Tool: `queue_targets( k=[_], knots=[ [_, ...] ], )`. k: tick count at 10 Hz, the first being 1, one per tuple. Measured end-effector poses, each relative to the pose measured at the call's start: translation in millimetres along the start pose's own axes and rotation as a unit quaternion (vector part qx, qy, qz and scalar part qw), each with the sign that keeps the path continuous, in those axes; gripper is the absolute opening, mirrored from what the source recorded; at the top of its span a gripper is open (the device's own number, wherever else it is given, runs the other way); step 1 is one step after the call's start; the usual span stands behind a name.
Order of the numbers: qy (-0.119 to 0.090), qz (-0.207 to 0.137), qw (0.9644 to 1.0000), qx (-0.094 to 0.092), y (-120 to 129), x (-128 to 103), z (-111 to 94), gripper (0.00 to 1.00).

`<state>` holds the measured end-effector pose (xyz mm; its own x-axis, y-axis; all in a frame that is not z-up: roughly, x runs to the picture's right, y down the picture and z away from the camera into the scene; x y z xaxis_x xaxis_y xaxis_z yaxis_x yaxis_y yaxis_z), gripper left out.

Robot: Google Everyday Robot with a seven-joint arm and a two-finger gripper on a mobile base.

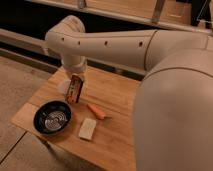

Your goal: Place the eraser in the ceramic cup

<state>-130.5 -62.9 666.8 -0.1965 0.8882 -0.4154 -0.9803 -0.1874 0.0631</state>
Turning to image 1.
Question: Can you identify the orange black gripper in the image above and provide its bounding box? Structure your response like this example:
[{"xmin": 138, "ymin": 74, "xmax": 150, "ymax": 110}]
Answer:
[{"xmin": 66, "ymin": 74, "xmax": 84, "ymax": 104}]

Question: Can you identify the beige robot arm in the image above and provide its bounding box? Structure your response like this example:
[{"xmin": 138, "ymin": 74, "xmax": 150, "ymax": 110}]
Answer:
[{"xmin": 45, "ymin": 15, "xmax": 213, "ymax": 171}]

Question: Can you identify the white rectangular eraser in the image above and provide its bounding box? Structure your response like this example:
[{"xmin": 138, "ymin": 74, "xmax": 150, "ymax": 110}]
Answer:
[{"xmin": 78, "ymin": 118, "xmax": 97, "ymax": 140}]

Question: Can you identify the orange carrot toy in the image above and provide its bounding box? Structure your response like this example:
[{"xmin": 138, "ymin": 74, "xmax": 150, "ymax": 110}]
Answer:
[{"xmin": 87, "ymin": 104, "xmax": 106, "ymax": 120}]

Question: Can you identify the black bowl with spiral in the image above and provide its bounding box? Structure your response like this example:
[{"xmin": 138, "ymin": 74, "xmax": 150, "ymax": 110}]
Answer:
[{"xmin": 33, "ymin": 101, "xmax": 72, "ymax": 135}]

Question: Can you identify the wooden table board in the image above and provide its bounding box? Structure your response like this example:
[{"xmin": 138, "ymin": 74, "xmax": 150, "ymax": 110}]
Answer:
[{"xmin": 11, "ymin": 67, "xmax": 139, "ymax": 171}]

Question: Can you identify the wooden shelf rail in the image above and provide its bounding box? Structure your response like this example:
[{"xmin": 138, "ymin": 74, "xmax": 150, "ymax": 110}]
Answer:
[{"xmin": 27, "ymin": 0, "xmax": 213, "ymax": 37}]

